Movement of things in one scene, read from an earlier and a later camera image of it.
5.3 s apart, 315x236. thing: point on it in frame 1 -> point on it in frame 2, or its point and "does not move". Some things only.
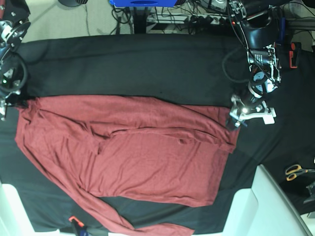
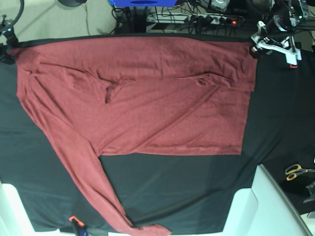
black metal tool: x=311 y=188 does not move
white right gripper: x=239 y=114 -> x=287 y=48
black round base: x=74 y=3 does not move
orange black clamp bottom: x=79 y=226 does not move
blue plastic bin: x=145 y=3 does not move
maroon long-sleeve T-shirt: x=145 y=149 -> x=139 y=96
